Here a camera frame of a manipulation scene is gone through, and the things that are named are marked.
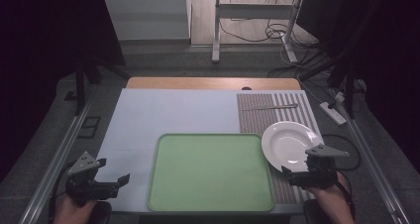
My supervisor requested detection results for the person's left hand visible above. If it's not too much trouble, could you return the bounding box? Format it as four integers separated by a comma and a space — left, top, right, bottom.
53, 193, 99, 224

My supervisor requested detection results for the dark curtain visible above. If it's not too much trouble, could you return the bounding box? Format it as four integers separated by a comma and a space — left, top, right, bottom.
298, 0, 420, 175
0, 0, 127, 183

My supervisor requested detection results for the white plate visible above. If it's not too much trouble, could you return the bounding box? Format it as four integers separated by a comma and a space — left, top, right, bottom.
261, 120, 325, 174

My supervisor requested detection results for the hand-held gripper black cable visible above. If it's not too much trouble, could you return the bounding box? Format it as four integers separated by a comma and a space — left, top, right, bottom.
48, 163, 79, 224
321, 133, 363, 218

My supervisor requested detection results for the grey metal desk frame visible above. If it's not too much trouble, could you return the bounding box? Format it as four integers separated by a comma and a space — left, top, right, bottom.
211, 0, 305, 65

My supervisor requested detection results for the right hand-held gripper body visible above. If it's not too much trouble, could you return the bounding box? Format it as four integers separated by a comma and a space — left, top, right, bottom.
289, 144, 351, 189

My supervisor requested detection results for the aluminium rail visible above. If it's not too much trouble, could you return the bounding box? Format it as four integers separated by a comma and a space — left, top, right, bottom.
18, 94, 97, 224
332, 87, 412, 224

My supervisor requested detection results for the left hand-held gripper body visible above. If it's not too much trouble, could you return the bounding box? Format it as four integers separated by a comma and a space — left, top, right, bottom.
64, 151, 120, 207

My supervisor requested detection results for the right hand-held gripper black cable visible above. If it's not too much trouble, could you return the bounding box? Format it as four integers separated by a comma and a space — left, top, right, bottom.
321, 133, 363, 218

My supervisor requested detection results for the white power strip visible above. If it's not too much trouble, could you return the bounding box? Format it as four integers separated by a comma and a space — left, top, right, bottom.
318, 101, 348, 126

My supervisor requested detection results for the white cabinet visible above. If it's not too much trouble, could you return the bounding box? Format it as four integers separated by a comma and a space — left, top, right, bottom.
101, 0, 192, 42

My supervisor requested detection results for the wooden table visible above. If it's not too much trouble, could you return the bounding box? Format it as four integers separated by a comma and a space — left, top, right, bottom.
126, 76, 302, 91

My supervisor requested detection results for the black floor cable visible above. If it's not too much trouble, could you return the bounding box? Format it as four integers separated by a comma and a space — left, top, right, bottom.
219, 18, 331, 79

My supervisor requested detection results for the silver table knife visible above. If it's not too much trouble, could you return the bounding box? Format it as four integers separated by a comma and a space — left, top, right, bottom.
241, 102, 299, 112

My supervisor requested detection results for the left hand-held gripper black cable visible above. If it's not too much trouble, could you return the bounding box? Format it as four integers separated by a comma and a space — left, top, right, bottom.
48, 163, 79, 224

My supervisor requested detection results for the striped placemat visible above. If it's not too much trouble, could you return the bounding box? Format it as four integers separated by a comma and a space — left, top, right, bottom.
236, 91, 325, 205

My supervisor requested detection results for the green tray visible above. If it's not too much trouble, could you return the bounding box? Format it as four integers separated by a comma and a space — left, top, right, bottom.
146, 132, 275, 214

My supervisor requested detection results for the black tripod stand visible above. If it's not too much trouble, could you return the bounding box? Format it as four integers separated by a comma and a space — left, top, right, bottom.
73, 49, 132, 117
297, 0, 368, 120

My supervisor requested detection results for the pale blue table board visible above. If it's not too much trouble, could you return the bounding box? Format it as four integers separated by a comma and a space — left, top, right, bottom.
96, 87, 326, 216

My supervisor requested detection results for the person's right hand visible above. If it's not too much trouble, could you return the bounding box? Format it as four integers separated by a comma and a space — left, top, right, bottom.
305, 171, 355, 216

